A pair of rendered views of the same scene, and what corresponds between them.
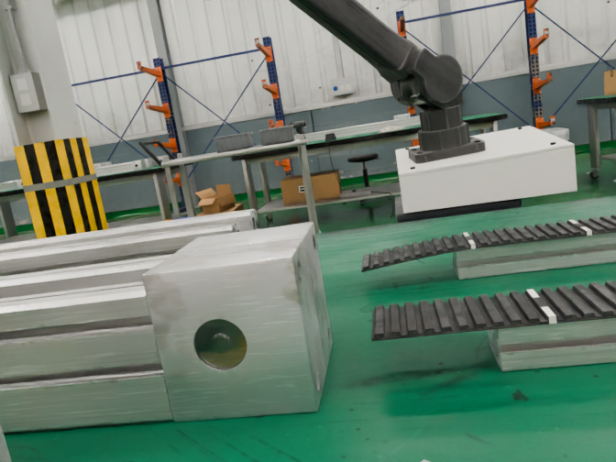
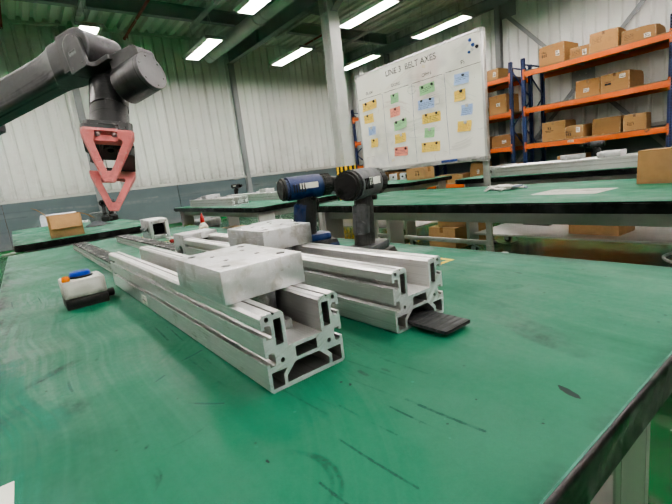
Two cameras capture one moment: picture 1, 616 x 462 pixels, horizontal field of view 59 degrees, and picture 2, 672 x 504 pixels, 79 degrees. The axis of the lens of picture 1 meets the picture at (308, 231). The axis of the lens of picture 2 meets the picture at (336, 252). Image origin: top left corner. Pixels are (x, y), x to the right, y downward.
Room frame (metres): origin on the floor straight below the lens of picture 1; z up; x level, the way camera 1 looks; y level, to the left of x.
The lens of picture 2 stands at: (0.95, 1.17, 1.00)
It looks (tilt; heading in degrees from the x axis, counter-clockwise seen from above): 11 degrees down; 223
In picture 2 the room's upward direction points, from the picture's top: 7 degrees counter-clockwise
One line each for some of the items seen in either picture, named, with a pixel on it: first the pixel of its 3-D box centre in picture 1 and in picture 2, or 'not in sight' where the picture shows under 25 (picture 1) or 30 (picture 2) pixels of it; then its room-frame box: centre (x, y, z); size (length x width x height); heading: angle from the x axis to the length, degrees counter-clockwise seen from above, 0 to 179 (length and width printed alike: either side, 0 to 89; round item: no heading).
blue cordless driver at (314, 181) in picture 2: not in sight; (319, 216); (0.19, 0.41, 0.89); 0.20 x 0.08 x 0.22; 158
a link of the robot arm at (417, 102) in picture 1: (428, 88); not in sight; (0.95, -0.24, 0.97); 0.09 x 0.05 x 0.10; 112
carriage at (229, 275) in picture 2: not in sight; (238, 279); (0.65, 0.70, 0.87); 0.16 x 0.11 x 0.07; 81
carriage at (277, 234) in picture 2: not in sight; (269, 241); (0.42, 0.49, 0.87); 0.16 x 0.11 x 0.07; 81
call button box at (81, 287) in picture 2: not in sight; (87, 288); (0.69, 0.16, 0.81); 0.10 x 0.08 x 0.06; 171
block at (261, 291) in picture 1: (254, 307); (193, 248); (0.36, 0.05, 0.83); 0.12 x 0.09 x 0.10; 171
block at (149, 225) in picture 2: not in sight; (154, 229); (0.08, -0.85, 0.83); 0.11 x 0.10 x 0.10; 170
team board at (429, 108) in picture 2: not in sight; (419, 164); (-2.56, -0.90, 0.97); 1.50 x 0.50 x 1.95; 80
